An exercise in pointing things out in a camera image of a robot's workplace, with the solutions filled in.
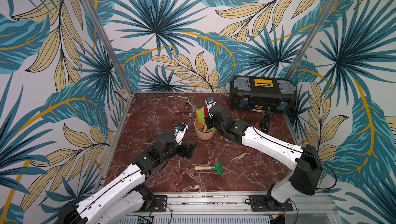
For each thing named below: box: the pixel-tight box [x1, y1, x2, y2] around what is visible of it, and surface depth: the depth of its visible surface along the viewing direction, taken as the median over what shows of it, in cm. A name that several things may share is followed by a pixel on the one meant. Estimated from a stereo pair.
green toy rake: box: [193, 160, 223, 176], surface depth 86 cm
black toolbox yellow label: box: [229, 75, 297, 114], surface depth 102 cm
